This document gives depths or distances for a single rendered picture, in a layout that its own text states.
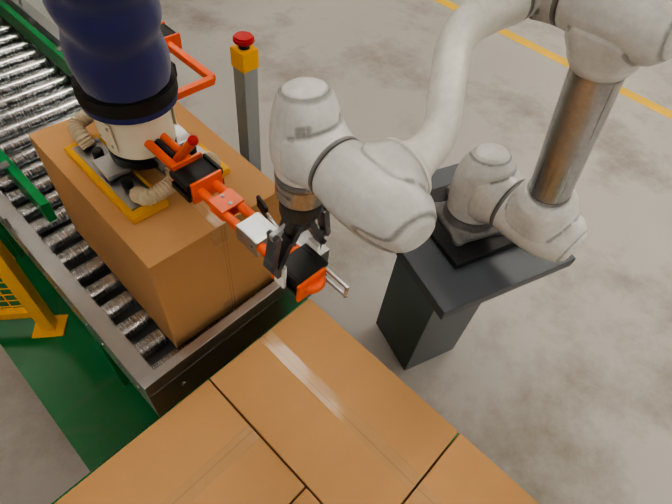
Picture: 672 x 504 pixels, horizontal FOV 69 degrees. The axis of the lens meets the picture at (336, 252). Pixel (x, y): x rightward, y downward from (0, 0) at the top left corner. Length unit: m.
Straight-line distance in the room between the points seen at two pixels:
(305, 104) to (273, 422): 0.95
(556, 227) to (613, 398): 1.24
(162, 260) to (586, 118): 0.95
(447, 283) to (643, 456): 1.24
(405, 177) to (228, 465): 0.96
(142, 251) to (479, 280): 0.92
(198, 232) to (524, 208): 0.81
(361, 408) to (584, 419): 1.15
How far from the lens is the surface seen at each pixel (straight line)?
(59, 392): 2.20
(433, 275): 1.45
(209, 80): 1.46
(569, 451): 2.25
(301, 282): 0.95
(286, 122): 0.69
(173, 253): 1.21
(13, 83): 2.62
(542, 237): 1.35
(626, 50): 0.97
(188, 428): 1.43
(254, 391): 1.45
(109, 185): 1.36
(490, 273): 1.52
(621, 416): 2.42
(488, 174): 1.39
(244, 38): 1.74
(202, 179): 1.13
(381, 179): 0.64
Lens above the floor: 1.89
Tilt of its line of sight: 52 degrees down
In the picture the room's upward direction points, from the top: 9 degrees clockwise
